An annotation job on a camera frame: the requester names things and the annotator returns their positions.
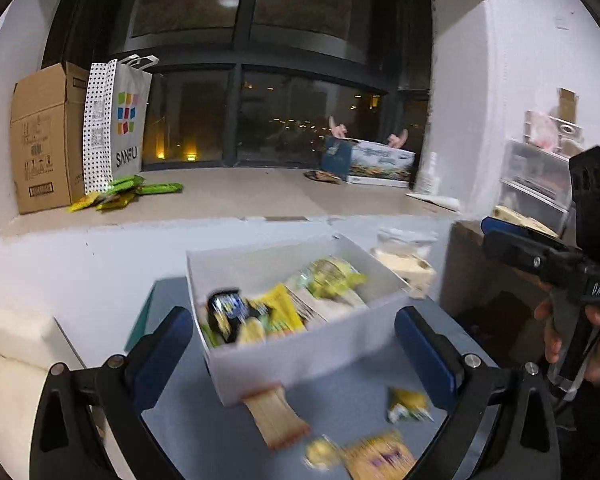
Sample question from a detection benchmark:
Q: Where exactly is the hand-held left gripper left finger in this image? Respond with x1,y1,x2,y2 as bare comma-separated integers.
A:
30,306,195,480

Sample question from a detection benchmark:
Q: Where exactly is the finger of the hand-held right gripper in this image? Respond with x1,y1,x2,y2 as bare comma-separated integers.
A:
481,216,576,256
481,232,588,286

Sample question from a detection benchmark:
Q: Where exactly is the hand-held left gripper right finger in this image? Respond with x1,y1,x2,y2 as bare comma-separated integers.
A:
395,306,563,480

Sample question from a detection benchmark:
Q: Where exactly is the dark shiny snack packet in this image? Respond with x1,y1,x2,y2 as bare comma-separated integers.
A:
207,289,246,333

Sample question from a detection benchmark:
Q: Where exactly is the yellow jelly cup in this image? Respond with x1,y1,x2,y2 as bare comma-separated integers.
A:
237,320,268,345
304,436,341,471

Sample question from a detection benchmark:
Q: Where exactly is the white green snack bag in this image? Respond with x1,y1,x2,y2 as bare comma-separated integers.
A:
287,285,368,323

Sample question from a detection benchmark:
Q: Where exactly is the large yellow-green snack packet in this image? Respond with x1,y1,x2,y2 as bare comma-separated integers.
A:
300,257,368,296

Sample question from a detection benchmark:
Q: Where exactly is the white cardboard box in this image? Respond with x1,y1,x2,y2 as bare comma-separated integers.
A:
186,232,413,407

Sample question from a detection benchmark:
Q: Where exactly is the person's right hand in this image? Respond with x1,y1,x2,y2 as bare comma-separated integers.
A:
534,296,600,386

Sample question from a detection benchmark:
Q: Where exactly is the small yellow tissue pack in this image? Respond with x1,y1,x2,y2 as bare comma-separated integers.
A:
492,205,556,237

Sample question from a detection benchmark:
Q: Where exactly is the small yellow-green snack packet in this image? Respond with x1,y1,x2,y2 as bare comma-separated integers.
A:
387,386,435,423

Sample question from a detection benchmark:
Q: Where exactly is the clear plastic drawer unit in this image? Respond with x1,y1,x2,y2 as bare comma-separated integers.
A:
497,140,576,236

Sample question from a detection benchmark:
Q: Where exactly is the clear bag with bread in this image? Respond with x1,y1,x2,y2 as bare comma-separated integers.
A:
370,227,438,301

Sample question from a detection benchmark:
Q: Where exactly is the blue-grey tablecloth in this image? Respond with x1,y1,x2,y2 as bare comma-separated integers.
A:
125,280,501,480

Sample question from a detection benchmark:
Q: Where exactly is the clear box with pink contents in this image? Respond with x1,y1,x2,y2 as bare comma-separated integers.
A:
524,110,584,155

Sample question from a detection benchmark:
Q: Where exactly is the clear yellow snack packet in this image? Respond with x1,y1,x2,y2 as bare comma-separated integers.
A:
341,430,416,480

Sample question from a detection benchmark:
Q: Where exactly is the white orange snack bag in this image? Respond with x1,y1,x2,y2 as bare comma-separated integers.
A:
242,384,311,450

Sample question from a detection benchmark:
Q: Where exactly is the small brown carton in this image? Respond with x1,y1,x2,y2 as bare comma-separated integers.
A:
557,88,579,118

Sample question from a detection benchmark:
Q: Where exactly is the printed landscape gift box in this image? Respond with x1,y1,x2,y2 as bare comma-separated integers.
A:
321,135,416,188

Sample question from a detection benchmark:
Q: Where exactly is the cream leather sofa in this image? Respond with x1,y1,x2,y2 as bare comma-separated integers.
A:
0,302,106,466

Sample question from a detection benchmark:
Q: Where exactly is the pile of green packets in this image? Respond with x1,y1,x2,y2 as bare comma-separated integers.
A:
69,175,183,212

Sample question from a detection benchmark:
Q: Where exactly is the white dotted shopping bag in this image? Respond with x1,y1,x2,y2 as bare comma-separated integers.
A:
82,54,160,193

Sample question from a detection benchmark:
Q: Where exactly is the brown cardboard box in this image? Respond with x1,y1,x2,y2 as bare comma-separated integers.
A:
10,61,91,215

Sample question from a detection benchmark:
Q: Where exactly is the dark framed window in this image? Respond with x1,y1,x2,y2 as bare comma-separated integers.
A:
45,0,433,171

